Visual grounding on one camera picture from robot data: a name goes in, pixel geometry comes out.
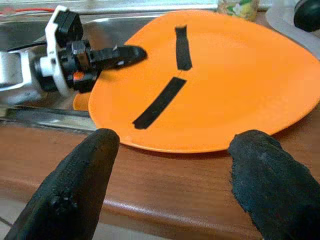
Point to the clear soap pump bottle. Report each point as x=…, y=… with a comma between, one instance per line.
x=237, y=10

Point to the small black round object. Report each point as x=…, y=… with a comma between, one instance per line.
x=308, y=15

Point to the pale dish rack drain tray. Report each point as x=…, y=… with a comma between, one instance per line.
x=280, y=22

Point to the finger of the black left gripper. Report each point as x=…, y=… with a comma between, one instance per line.
x=115, y=68
x=130, y=54

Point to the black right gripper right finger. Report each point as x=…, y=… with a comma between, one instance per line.
x=275, y=190

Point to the orange plastic plate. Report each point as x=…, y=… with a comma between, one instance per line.
x=237, y=95
x=81, y=103

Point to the black tape strip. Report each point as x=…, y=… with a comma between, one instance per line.
x=160, y=102
x=183, y=47

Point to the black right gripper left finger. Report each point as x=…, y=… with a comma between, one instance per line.
x=72, y=190

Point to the stainless steel sink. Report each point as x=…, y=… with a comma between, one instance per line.
x=120, y=27

